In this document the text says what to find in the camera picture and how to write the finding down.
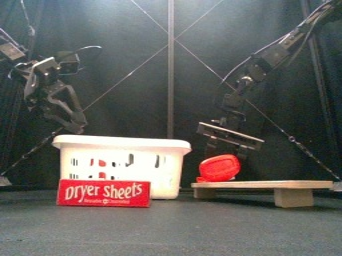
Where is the small wooden ironing board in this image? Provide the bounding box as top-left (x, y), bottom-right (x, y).
top-left (190, 179), bottom-right (336, 209)

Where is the red white toy detergent pack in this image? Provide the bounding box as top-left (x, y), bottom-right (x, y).
top-left (89, 157), bottom-right (111, 180)

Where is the white plastic laundry basket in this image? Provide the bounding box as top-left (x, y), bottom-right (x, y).
top-left (51, 134), bottom-right (194, 200)

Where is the red dryer sheets box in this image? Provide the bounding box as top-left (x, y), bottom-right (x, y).
top-left (55, 178), bottom-right (153, 208)

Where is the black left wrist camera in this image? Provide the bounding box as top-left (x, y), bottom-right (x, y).
top-left (55, 51), bottom-right (85, 76)

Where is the thin diagonal brace cord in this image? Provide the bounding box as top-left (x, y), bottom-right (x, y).
top-left (130, 0), bottom-right (342, 183)
top-left (0, 0), bottom-right (228, 177)

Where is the dark vertical frame pole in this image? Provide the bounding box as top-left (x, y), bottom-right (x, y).
top-left (166, 0), bottom-right (177, 140)

